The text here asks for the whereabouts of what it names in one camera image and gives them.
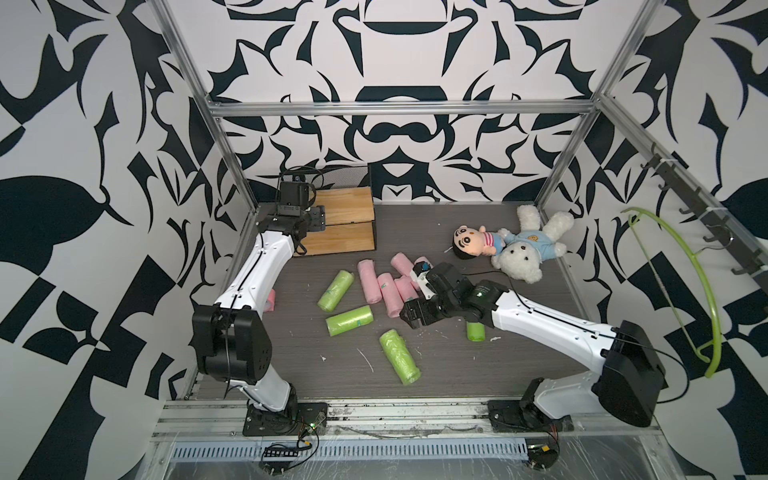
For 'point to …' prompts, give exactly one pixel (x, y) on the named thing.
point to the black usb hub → (279, 451)
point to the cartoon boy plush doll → (469, 243)
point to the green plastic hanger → (701, 352)
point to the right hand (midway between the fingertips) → (411, 306)
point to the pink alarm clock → (270, 306)
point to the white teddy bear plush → (523, 250)
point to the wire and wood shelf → (346, 193)
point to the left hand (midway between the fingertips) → (301, 208)
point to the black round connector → (541, 456)
